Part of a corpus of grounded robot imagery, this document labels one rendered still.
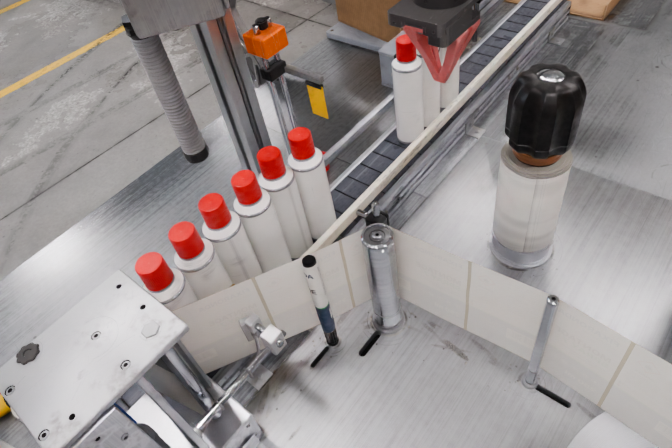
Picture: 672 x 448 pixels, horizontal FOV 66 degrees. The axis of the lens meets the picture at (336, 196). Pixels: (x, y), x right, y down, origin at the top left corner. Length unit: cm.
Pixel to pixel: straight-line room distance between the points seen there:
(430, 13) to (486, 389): 45
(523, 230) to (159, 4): 52
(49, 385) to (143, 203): 64
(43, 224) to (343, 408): 209
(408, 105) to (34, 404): 69
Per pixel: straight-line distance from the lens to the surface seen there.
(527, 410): 70
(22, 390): 52
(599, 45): 137
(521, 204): 70
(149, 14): 57
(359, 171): 94
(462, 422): 68
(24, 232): 264
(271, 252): 74
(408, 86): 90
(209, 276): 67
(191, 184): 109
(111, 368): 49
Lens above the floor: 152
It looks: 45 degrees down
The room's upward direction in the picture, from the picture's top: 12 degrees counter-clockwise
